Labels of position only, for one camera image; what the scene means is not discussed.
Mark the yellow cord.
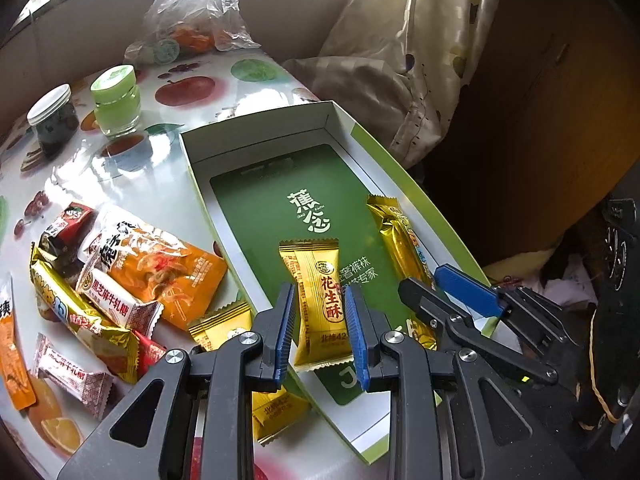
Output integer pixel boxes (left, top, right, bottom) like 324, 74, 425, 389
575, 305, 621, 423

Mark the white and green cardboard box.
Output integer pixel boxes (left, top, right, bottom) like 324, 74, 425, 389
179, 100, 500, 467

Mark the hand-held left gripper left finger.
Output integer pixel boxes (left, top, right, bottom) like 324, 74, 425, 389
57, 282, 297, 480

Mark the clear plastic bag of fruit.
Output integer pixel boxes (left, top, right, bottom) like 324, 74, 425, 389
124, 0, 263, 66

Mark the white crumpled bag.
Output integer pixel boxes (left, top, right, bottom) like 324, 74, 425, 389
542, 255, 598, 311

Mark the dark jar with white lid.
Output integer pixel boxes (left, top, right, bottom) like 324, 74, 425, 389
26, 83, 81, 158

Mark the green glass jar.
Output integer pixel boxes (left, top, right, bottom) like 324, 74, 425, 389
90, 65, 143, 137

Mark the long gold snack bar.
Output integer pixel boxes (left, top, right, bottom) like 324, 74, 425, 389
366, 194, 438, 351
29, 242, 141, 385

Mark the white and pink nougat candy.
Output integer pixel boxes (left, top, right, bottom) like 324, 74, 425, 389
32, 332, 115, 421
76, 266, 165, 337

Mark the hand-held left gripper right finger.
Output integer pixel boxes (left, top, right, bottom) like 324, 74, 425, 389
344, 285, 583, 480

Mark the brown wooden cabinet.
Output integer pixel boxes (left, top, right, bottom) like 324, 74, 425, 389
425, 0, 636, 271

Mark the gold peanut candy packet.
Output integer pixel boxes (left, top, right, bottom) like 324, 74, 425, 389
250, 385, 312, 447
278, 239, 353, 373
187, 300, 255, 353

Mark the narrow orange snack packet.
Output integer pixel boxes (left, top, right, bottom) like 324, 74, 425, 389
0, 272, 38, 411

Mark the cream patterned curtain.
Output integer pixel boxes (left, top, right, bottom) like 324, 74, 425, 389
282, 0, 506, 171

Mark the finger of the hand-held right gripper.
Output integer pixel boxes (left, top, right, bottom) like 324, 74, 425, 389
398, 276, 560, 385
434, 263, 566, 342

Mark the small red candy packet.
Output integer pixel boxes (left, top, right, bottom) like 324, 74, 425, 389
132, 330, 168, 376

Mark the black and red candy packet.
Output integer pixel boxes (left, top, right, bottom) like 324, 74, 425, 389
39, 201, 97, 271

